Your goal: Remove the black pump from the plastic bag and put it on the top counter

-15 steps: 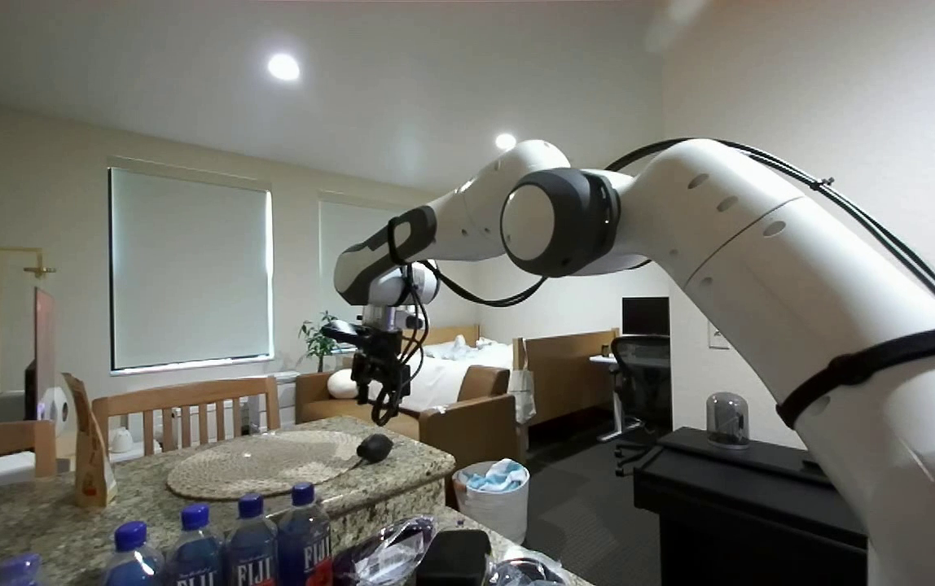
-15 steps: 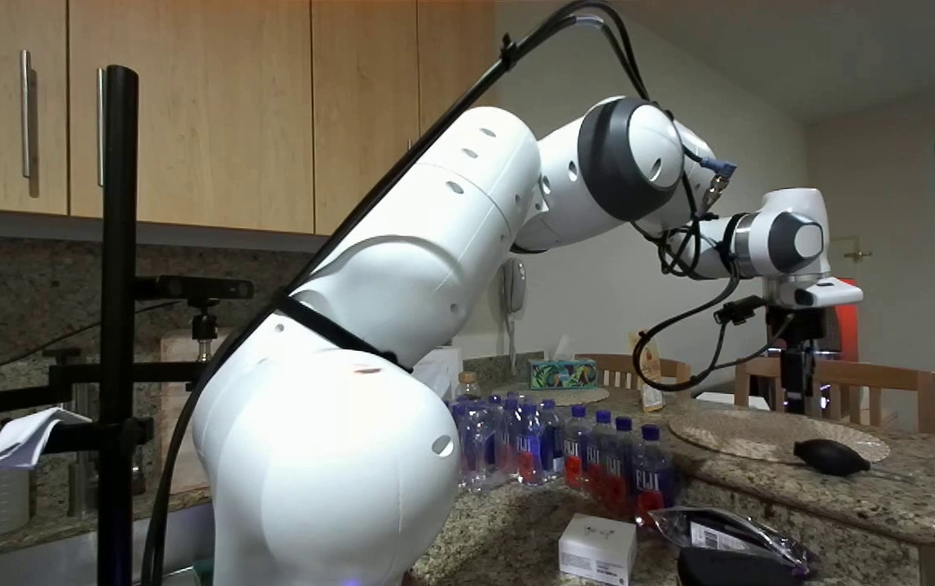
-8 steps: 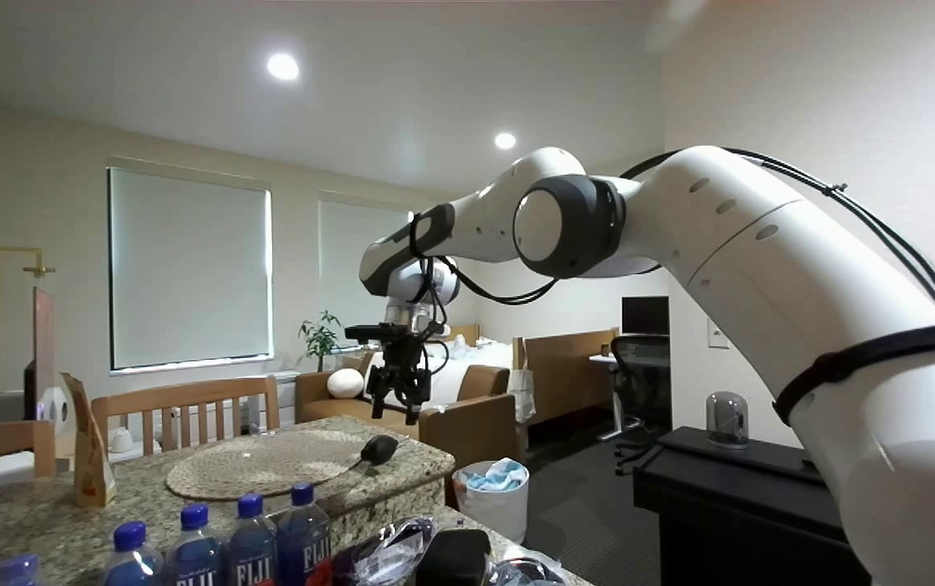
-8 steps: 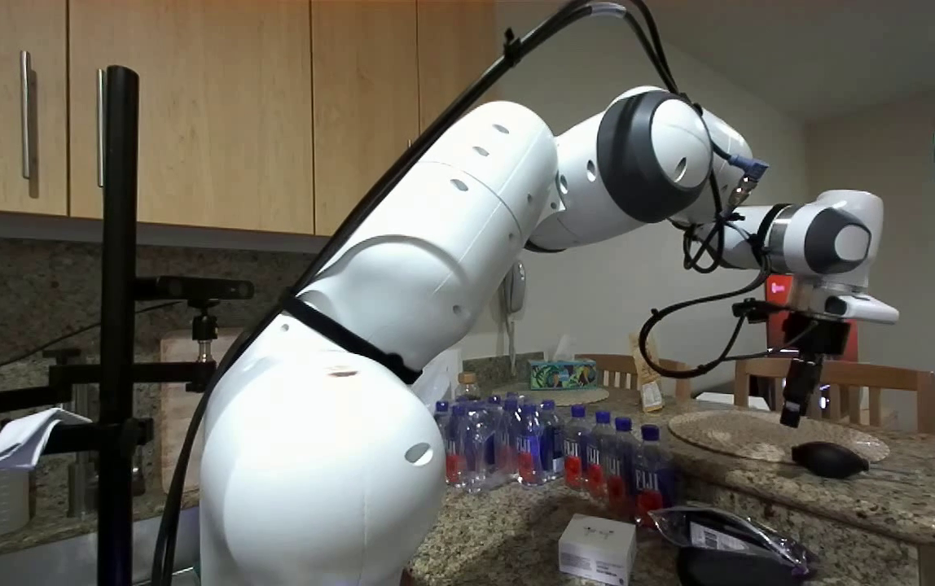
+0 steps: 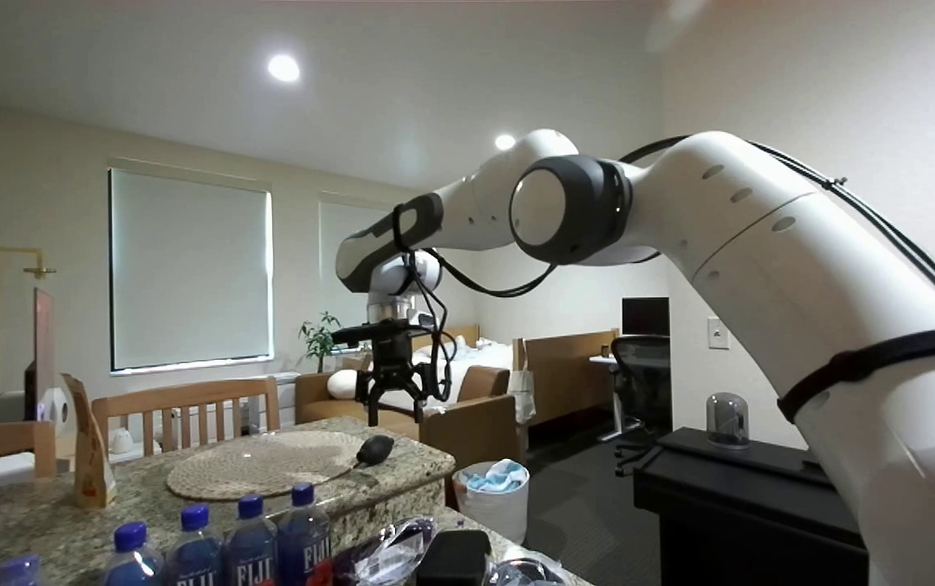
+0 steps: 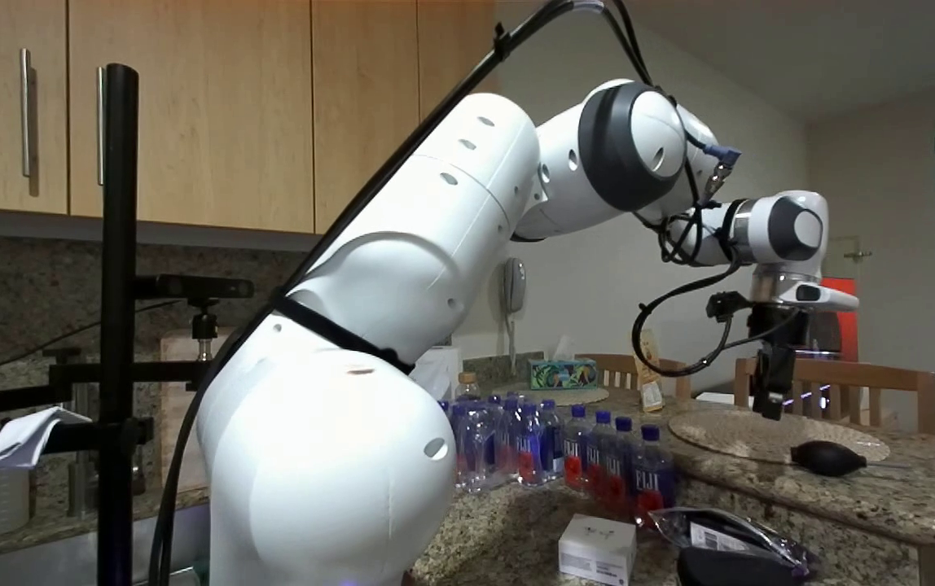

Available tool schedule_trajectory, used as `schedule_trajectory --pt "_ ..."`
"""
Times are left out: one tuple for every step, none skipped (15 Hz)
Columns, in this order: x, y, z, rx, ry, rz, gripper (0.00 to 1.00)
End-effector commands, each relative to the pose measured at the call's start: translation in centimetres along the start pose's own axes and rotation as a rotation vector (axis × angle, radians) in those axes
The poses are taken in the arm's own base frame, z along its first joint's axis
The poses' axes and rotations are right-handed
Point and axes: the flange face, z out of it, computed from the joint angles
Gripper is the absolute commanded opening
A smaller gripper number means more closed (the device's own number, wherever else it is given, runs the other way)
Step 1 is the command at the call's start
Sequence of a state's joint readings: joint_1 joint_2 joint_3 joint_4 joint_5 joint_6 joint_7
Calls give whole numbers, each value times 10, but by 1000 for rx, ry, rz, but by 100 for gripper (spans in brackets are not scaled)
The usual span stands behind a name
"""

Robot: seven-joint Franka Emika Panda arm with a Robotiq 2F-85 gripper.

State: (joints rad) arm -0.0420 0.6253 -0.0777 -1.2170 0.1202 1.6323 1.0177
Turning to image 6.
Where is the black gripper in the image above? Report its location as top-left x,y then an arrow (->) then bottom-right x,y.
744,301 -> 806,424

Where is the black rubber pump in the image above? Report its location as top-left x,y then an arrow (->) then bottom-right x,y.
789,436 -> 869,483

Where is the clear zip plastic bag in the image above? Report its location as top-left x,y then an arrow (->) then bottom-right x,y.
645,502 -> 822,584

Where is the round woven placemat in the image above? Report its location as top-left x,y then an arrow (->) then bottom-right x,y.
665,401 -> 894,470

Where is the wooden dining chair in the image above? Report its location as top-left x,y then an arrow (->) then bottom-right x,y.
734,356 -> 935,436
576,352 -> 696,407

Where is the Fiji water bottle blue cap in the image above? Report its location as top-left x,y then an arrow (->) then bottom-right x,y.
475,394 -> 512,483
446,394 -> 483,476
585,407 -> 614,499
532,397 -> 569,486
502,394 -> 540,483
627,424 -> 677,516
607,413 -> 640,507
559,404 -> 596,492

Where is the black zip case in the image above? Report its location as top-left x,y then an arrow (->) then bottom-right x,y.
673,545 -> 810,586

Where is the green tissue box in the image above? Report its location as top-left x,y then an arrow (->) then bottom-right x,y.
526,337 -> 601,394

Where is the white folded paper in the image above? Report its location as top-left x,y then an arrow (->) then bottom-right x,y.
0,404 -> 93,471

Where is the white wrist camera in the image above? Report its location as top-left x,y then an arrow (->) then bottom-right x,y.
772,275 -> 864,321

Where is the white wall phone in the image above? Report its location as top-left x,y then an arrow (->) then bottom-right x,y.
497,257 -> 532,321

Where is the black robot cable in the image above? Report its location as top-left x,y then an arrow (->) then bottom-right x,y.
146,0 -> 755,586

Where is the black stereo camera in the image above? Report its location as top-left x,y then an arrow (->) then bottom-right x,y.
136,275 -> 258,304

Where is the black camera stand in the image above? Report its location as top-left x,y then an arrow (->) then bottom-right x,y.
0,63 -> 258,586

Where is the metal cabinet handle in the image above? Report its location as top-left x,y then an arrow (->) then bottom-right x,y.
15,47 -> 34,182

